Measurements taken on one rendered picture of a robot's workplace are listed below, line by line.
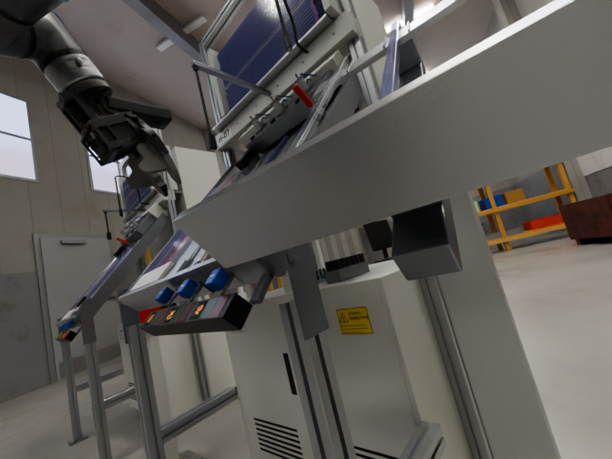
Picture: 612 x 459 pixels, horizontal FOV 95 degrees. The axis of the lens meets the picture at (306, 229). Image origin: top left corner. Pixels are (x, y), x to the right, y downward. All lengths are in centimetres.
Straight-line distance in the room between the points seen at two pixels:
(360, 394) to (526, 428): 43
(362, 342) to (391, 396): 12
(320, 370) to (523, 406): 22
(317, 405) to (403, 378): 32
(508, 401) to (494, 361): 4
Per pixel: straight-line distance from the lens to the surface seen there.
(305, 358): 40
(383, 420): 79
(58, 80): 65
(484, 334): 39
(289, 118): 90
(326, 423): 43
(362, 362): 74
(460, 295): 38
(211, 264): 50
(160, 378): 145
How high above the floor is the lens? 68
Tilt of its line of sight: 8 degrees up
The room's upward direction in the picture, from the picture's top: 14 degrees counter-clockwise
